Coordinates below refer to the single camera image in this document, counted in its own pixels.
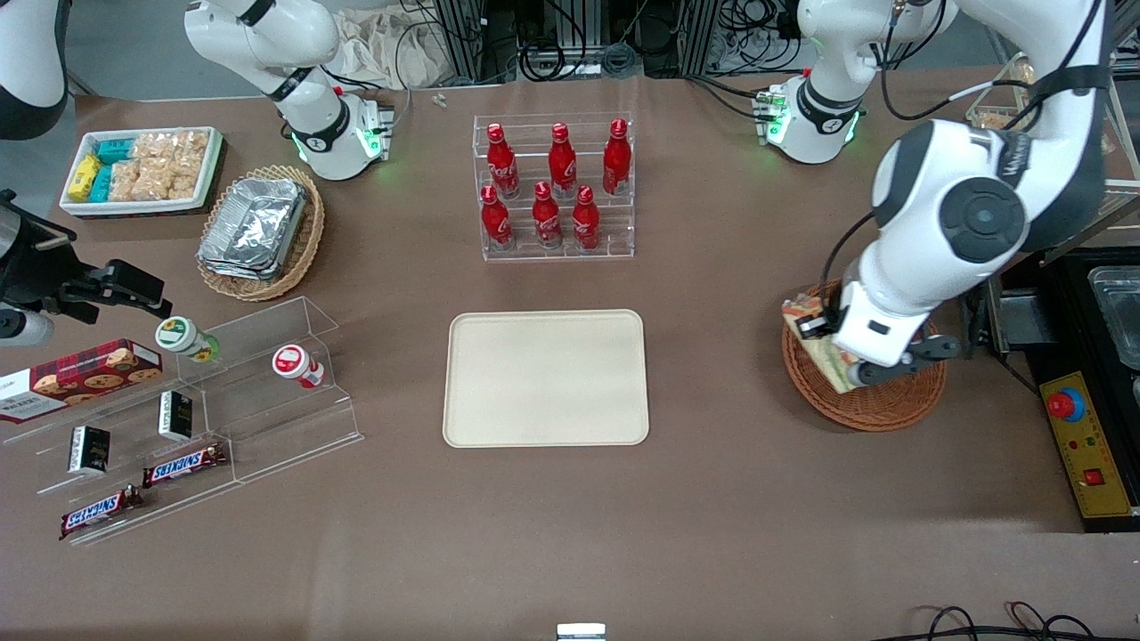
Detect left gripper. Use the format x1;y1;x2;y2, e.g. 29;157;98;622
797;280;933;388

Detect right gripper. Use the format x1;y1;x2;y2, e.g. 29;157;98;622
0;191;173;324

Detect triangular sandwich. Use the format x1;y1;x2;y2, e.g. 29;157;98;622
781;287;861;395

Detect brown round wicker basket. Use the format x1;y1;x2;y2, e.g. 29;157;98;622
781;278;949;434

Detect light oval wicker basket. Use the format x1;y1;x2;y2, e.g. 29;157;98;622
195;164;327;303

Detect beige plastic tray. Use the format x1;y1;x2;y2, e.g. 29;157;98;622
442;308;651;449

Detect green lid cup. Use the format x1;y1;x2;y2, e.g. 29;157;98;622
155;315;220;364

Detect white plastic bin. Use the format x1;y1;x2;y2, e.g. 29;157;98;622
59;126;224;220

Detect red tartan cookie box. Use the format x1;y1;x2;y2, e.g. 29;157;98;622
0;338;165;425

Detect clear bag of crackers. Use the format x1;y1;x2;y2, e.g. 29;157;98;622
132;131;211;166
135;158;175;202
169;153;208;200
108;160;143;203

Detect small black box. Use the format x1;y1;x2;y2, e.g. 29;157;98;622
68;425;112;478
158;390;195;444

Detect stack of foil trays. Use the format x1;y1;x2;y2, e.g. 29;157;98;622
197;176;309;282

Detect yellow snack packet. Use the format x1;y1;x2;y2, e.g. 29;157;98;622
68;153;102;202

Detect red lid cup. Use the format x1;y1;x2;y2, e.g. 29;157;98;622
271;344;327;391

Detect snickers bar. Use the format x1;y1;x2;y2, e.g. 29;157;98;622
58;484;144;542
142;442;229;490

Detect clear acrylic step shelf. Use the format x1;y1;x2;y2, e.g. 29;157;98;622
0;296;365;547

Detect dark grey box device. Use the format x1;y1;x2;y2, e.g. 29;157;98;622
983;287;1063;357

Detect black platform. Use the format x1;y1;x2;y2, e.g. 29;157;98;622
1014;247;1140;535

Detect clear acrylic bottle rack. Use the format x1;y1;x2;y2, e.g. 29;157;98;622
471;112;637;264

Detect yellow control panel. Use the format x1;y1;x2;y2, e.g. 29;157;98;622
1038;370;1137;521

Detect clear plastic container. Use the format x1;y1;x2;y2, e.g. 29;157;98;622
1086;265;1140;372

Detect red cola bottle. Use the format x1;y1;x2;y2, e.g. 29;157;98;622
546;123;579;199
571;185;602;252
531;181;565;250
601;118;633;198
479;184;516;252
485;123;522;199

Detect cream cloth bag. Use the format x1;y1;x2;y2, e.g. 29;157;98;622
337;5;457;91

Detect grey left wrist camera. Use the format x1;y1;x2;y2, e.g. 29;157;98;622
877;335;965;383

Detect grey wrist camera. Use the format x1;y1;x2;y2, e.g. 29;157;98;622
877;335;965;383
0;307;55;349

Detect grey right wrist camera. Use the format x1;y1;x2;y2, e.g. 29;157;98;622
0;307;55;349

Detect black cable bundle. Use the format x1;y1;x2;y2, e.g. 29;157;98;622
960;294;991;350

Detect black floor cables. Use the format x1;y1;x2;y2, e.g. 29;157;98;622
898;602;1140;641

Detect white wire rack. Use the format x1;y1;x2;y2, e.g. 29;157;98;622
965;51;1140;239

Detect aluminium frame post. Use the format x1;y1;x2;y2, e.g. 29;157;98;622
433;0;487;86
684;0;724;77

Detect coiled black cable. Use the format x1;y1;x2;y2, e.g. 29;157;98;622
519;37;590;83

